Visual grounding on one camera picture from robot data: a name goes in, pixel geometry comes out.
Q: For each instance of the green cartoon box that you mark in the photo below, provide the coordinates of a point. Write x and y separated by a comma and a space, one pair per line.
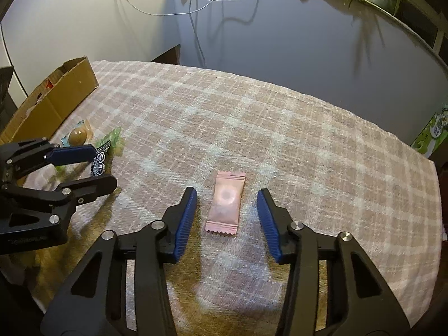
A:
433, 134

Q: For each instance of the black white snack packet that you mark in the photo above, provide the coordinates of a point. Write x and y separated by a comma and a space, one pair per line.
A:
98, 165

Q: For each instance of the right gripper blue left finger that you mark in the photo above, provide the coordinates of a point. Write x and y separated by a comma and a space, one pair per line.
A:
178, 221

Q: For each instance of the plaid pink table cloth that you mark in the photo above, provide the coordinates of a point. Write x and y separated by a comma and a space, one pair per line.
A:
365, 206

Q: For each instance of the pink candy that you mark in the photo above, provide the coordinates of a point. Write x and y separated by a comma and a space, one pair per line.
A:
223, 216

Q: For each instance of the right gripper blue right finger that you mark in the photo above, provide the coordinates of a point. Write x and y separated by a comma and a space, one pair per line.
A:
275, 221

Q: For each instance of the brown cardboard box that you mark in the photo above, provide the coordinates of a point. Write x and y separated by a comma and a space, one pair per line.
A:
51, 102

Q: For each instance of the brown jelly cup snack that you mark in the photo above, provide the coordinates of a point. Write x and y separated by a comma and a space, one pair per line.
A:
81, 134

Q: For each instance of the green candy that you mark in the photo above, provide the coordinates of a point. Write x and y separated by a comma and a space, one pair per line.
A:
117, 142

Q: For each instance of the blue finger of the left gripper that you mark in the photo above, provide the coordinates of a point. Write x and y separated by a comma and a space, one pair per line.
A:
71, 154
84, 188

